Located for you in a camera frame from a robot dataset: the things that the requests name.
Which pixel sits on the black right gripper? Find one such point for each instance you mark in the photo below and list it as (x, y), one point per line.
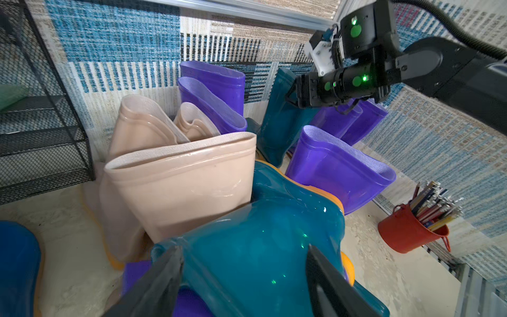
(311, 92)

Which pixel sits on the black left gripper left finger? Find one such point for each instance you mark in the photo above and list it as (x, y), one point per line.
(155, 294)

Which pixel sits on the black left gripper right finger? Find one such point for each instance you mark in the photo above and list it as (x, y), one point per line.
(330, 293)

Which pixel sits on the teal boot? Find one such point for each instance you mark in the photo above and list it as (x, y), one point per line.
(252, 261)
(282, 123)

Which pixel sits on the blue boot from pile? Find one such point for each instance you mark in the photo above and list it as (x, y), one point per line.
(20, 264)

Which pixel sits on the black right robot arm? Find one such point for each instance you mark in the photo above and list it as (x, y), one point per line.
(359, 58)

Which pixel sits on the purple boot lying in pile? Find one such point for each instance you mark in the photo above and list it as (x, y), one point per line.
(188, 302)

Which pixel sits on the teal boot standing back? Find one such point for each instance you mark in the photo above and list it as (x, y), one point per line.
(282, 123)

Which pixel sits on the red pencil bucket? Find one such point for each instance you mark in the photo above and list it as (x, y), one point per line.
(402, 232)

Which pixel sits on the beige boot standing front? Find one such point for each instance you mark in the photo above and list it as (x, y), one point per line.
(152, 186)

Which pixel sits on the beige boot back right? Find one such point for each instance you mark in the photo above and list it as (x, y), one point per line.
(194, 124)

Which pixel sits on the beige boot back left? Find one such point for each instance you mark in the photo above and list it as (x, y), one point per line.
(142, 124)

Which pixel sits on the green pad on shelf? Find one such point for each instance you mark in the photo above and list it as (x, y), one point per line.
(11, 94)

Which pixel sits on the black wire shelf rack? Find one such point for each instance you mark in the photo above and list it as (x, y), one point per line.
(44, 146)

